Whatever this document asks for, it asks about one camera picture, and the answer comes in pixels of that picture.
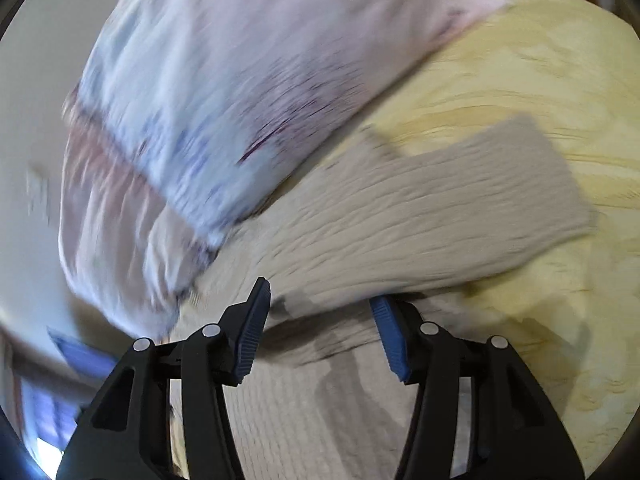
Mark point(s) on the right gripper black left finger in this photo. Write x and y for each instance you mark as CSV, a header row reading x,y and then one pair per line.
x,y
124,432

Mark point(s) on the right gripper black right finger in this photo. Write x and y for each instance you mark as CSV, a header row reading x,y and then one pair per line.
x,y
479,412

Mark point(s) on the beige cable-knit sweater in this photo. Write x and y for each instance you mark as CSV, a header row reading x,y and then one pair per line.
x,y
320,401

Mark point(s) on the blue curtain window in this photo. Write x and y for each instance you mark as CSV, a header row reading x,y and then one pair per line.
x,y
53,402

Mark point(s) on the pink striped pillow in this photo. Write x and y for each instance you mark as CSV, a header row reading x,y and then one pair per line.
x,y
123,248

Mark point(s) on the floral white pillow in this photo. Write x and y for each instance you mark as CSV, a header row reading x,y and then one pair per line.
x,y
216,102

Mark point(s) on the yellow patterned bedspread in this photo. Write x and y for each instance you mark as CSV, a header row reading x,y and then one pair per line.
x,y
572,312

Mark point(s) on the white wall switch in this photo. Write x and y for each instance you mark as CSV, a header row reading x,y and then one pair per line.
x,y
38,196

